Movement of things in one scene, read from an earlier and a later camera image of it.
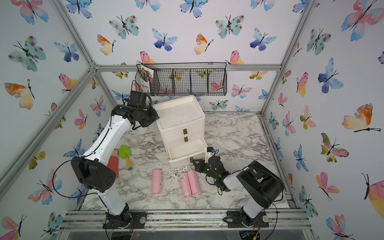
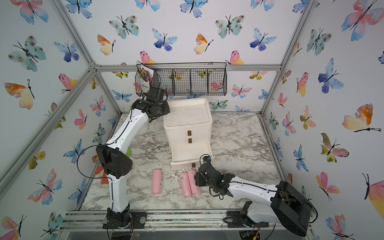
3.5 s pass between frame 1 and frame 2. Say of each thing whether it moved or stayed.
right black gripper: moved
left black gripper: moved
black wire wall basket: stayed
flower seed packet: stayed
